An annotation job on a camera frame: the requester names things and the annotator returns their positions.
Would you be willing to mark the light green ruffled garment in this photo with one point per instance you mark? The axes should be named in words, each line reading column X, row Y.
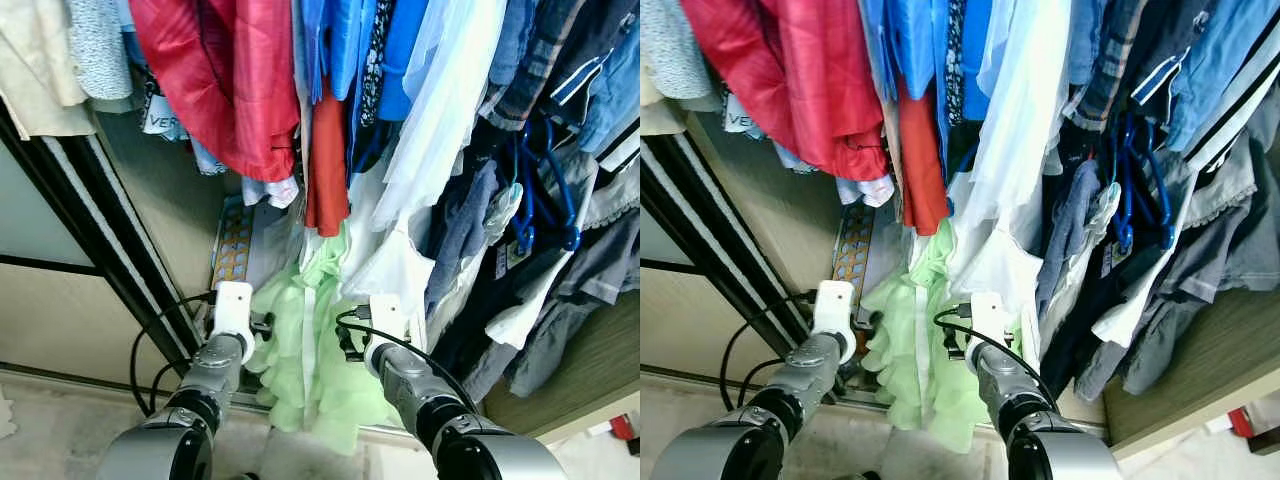
column 900, row 340
column 300, row 340

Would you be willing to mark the red jacket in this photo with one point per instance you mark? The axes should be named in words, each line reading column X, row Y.
column 220, row 80
column 790, row 80

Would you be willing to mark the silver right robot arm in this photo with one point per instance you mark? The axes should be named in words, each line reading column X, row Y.
column 410, row 385
column 1010, row 385

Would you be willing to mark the dark framed wardrobe sliding door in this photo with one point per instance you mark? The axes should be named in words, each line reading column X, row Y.
column 720, row 240
column 100, row 210

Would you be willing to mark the cream garment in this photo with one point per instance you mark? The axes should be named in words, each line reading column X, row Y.
column 35, row 60
column 655, row 110

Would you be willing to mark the navy jacket with white stripes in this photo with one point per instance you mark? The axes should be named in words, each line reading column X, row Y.
column 590, row 40
column 1165, row 40

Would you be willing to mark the grey knit garment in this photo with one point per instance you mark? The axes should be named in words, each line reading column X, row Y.
column 100, row 45
column 675, row 45

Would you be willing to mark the grey trousers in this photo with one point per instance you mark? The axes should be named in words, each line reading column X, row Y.
column 590, row 270
column 1200, row 270

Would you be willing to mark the bright blue shirt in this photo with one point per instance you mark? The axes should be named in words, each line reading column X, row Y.
column 915, row 40
column 345, row 40

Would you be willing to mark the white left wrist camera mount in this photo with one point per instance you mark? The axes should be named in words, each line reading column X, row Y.
column 233, row 310
column 835, row 310

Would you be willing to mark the small red object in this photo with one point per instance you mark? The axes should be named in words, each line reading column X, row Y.
column 622, row 428
column 1240, row 422

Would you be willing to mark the white garment with black print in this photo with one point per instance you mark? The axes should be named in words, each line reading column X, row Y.
column 740, row 122
column 160, row 120

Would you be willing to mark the light blue denim shirt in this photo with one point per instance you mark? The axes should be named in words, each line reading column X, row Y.
column 615, row 90
column 1215, row 60

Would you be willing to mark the dark navy garment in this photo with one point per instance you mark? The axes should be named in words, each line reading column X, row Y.
column 1100, row 300
column 500, row 290

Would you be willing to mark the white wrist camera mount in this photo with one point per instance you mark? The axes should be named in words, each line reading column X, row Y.
column 835, row 310
column 387, row 315
column 987, row 315
column 233, row 310

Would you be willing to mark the plaid shirt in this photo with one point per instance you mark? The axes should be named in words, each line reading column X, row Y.
column 1110, row 60
column 530, row 70

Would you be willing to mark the yellow dotted patterned board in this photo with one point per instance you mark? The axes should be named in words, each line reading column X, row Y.
column 232, row 245
column 852, row 245

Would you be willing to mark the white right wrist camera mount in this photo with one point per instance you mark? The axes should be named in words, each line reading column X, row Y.
column 387, row 315
column 987, row 315

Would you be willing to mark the orange-red garment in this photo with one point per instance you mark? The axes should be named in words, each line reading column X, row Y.
column 922, row 170
column 327, row 170

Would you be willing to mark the black floral print garment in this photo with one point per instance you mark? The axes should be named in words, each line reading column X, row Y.
column 955, row 60
column 375, row 80

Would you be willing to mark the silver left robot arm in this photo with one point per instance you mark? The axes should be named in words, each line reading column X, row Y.
column 210, row 375
column 805, row 375

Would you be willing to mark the white sheer garment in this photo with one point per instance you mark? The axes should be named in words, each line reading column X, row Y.
column 440, row 120
column 1020, row 120

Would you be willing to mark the grey-blue garment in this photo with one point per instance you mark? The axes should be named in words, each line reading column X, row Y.
column 460, row 230
column 1065, row 230

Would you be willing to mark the blue plastic clothes hanger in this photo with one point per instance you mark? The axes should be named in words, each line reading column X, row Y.
column 570, row 238
column 1162, row 235
column 1122, row 232
column 522, row 235

